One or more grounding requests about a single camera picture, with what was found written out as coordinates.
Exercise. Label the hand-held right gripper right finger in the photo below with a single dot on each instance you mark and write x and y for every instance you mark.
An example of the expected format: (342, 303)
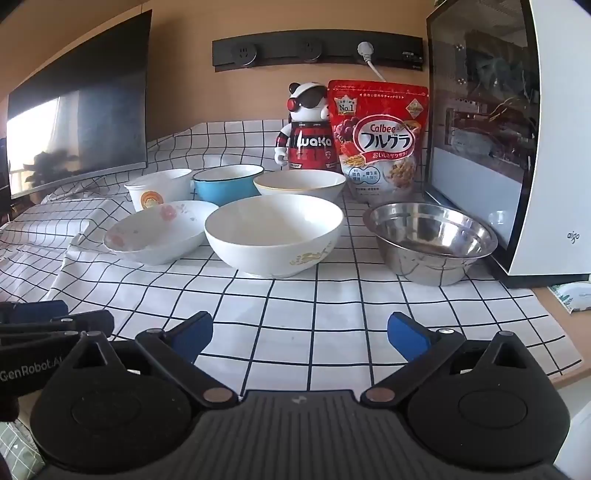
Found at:
(406, 334)

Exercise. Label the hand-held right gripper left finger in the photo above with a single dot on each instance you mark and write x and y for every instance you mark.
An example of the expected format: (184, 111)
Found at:
(194, 334)

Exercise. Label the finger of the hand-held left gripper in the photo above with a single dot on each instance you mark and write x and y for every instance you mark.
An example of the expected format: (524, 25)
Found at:
(44, 309)
(87, 323)

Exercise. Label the white cup orange print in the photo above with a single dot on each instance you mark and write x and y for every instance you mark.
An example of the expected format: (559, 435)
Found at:
(147, 196)

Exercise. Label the white bowl gold rim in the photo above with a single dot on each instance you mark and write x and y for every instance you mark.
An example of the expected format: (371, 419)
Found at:
(300, 182)

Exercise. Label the stainless steel bowl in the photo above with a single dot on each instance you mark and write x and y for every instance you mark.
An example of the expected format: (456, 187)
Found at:
(429, 263)

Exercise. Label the patterned grey cloth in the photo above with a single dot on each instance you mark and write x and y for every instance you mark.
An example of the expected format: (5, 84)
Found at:
(18, 452)

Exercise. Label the large white bowl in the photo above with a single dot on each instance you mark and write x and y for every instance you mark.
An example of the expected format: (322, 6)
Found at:
(258, 249)

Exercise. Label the white checked tablecloth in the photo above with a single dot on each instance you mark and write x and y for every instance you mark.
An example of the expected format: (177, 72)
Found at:
(300, 314)

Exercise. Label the white floral plate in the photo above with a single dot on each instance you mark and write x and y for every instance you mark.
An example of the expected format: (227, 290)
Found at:
(152, 230)

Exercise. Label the blue enamel bowl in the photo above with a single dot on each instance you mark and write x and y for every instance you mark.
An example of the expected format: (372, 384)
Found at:
(221, 191)

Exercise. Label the green white tissue pack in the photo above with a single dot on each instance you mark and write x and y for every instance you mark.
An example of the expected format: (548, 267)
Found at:
(572, 297)

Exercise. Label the red cereal bag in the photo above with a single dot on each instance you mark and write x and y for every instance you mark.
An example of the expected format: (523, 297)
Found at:
(383, 138)

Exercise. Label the panda figurine red black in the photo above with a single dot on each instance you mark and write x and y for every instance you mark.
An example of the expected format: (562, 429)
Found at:
(309, 143)

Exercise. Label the white countertop oven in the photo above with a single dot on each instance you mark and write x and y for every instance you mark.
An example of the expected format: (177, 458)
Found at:
(563, 184)

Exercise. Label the black wall power strip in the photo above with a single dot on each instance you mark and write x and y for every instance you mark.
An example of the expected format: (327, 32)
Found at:
(277, 53)

